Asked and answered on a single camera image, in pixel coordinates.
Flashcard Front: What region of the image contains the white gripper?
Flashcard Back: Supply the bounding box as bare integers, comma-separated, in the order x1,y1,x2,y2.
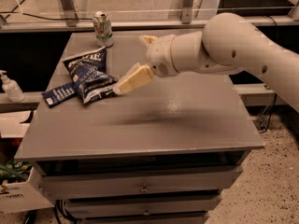
113,35,178,95

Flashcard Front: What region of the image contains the blue kettle chip bag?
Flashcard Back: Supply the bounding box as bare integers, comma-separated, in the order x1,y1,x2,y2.
63,48,118,105

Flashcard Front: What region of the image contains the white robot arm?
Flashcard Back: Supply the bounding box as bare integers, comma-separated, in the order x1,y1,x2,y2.
113,13,299,111

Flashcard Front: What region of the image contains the blue rxbar blueberry bar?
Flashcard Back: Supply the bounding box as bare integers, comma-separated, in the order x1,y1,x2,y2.
42,82,76,108

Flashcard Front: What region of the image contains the white green soda can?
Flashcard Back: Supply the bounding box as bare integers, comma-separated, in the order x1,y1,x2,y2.
93,11,113,48

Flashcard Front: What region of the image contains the grey drawer cabinet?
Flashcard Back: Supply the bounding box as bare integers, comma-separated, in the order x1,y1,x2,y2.
14,28,265,224

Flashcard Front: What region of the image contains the white pump lotion bottle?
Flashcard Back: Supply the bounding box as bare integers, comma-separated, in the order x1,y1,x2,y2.
0,70,25,103

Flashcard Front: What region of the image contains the white cardboard box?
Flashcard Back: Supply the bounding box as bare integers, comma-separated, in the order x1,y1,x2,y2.
0,168,54,214

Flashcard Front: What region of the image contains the metal window frame rail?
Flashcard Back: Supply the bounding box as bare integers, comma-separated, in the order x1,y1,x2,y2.
0,16,299,33

